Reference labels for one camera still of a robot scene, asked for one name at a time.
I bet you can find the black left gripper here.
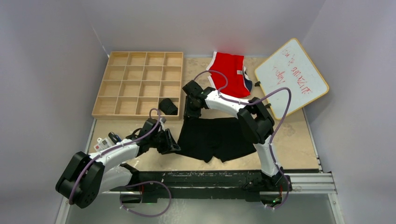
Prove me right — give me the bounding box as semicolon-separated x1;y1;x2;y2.
149;129;179;154

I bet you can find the black striped underwear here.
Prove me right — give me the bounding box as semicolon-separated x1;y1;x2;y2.
158;98;178;115

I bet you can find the plain black underwear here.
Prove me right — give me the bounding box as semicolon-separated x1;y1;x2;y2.
177;117;256;163

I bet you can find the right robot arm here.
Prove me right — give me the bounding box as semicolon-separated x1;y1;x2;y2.
182;80;283;190

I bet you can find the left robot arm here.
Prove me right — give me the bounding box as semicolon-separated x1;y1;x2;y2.
55;118;181;208

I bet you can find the red white blue underwear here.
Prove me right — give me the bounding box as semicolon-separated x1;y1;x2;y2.
206;51;253;98

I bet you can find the wooden compartment tray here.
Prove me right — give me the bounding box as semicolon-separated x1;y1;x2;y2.
92;51;184;119

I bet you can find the plastic packaged card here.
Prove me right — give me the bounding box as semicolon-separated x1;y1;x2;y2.
93;137;114;152

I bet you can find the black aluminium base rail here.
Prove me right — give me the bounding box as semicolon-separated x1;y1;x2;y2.
105;168;336;205

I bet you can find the white board with wooden frame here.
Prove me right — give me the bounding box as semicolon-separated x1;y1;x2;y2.
255;38;329;120

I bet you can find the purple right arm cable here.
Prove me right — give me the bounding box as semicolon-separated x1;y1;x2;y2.
193;70;293;211

